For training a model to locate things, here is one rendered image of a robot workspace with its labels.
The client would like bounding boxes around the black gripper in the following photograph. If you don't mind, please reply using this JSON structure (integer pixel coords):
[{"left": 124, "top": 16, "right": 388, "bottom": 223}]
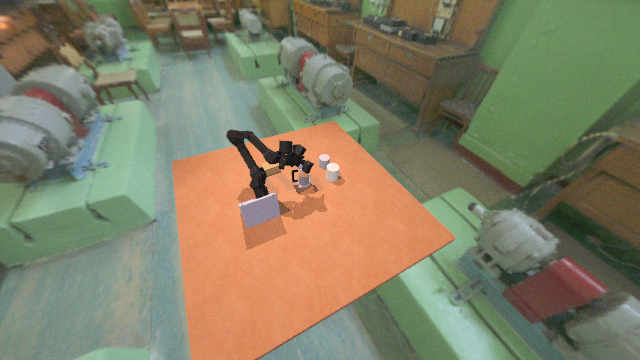
[{"left": 287, "top": 149, "right": 314, "bottom": 173}]

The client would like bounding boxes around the grey cylinder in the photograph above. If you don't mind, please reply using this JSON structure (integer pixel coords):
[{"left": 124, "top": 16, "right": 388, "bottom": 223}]
[{"left": 319, "top": 154, "right": 330, "bottom": 169}]

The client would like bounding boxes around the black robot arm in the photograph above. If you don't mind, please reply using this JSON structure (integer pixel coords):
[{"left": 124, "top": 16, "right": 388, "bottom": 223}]
[{"left": 226, "top": 130, "right": 306, "bottom": 199}]

